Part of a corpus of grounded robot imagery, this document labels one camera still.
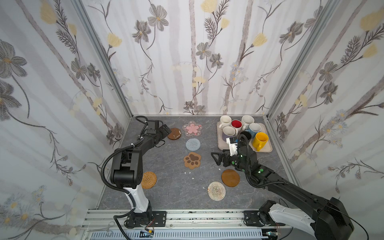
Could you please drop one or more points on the rattan woven round coaster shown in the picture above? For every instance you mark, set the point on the rattan woven round coaster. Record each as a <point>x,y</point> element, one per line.
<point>149,180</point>

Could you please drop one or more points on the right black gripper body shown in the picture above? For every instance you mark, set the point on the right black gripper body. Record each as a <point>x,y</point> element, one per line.
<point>224,158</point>

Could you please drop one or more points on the white mug red inside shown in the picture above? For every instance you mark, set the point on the white mug red inside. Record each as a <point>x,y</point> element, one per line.
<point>237,125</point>

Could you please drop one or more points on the grey round felt coaster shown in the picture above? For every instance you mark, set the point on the grey round felt coaster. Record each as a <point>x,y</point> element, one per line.
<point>193,144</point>

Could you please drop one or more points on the yellow mug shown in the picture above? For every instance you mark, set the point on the yellow mug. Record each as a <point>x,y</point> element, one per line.
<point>260,141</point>

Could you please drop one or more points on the woven multicolour round coaster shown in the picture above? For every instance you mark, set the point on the woven multicolour round coaster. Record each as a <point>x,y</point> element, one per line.
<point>216,191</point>

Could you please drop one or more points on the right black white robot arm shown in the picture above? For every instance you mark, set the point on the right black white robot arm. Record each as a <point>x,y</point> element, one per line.
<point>324,219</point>

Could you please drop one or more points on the beige serving tray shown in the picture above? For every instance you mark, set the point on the beige serving tray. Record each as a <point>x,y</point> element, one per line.
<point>224,146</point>

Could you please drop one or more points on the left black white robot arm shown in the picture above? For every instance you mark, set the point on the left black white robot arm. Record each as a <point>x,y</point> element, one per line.
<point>123,171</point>

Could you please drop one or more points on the blue mug white inside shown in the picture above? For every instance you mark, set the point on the blue mug white inside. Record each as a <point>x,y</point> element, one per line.
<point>253,129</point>

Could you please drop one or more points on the black mug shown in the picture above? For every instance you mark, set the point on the black mug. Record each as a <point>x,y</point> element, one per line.
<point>246,134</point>

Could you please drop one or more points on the pink flower coaster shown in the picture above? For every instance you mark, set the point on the pink flower coaster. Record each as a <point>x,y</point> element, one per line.
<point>192,129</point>

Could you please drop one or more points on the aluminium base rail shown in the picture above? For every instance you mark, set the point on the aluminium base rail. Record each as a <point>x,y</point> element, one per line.
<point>100,225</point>

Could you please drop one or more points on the lavender mug white inside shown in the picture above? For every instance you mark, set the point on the lavender mug white inside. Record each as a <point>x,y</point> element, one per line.
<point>228,132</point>

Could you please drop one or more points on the white slotted cable duct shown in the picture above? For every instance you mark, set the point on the white slotted cable duct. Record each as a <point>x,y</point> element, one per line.
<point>207,234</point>

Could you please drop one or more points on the white mug back right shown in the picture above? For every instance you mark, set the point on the white mug back right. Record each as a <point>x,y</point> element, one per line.
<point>246,121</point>

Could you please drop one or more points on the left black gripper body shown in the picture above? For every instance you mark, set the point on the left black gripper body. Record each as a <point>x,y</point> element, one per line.
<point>163,132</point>

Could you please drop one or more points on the brown paw print coaster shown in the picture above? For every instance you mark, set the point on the brown paw print coaster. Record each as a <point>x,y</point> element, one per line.
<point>192,160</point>

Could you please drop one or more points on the dark brown round coaster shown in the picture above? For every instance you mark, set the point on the dark brown round coaster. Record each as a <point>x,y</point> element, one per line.
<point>175,134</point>

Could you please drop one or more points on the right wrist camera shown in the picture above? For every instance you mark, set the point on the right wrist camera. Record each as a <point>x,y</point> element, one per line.
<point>233,145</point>

